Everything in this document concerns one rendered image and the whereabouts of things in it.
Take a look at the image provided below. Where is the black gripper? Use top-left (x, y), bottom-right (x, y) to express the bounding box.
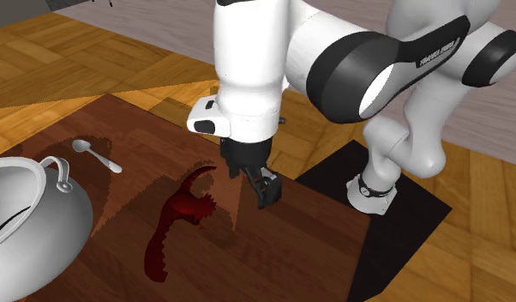
top-left (219, 137), bottom-right (283, 210)

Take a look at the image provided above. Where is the dark red dinosaur toy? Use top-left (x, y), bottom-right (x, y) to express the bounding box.
top-left (143, 165), bottom-right (218, 283)

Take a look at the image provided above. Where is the black robot stand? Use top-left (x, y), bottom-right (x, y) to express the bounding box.
top-left (294, 139), bottom-right (453, 302)

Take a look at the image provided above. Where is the silver metal spoon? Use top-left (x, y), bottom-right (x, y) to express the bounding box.
top-left (71, 139), bottom-right (123, 175)

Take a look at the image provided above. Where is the silver metal pot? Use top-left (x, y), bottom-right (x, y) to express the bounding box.
top-left (0, 155), bottom-right (94, 302)

